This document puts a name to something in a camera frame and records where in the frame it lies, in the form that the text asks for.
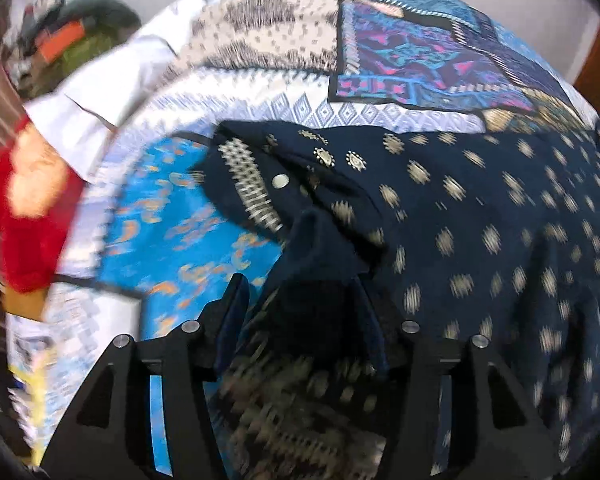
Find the navy patterned hooded garment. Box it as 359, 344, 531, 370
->
198, 120, 600, 466

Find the orange box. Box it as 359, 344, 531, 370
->
34, 21, 85, 64

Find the red plush toy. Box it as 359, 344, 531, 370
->
0, 116, 84, 292

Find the blue patchwork bedspread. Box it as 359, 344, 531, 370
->
4, 0, 600, 476

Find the white sheet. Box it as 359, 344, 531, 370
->
24, 0, 212, 181

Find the pile of clothes and boxes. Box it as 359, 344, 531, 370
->
0, 0, 140, 100

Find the wooden bedside table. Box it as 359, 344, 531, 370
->
2, 285, 48, 322

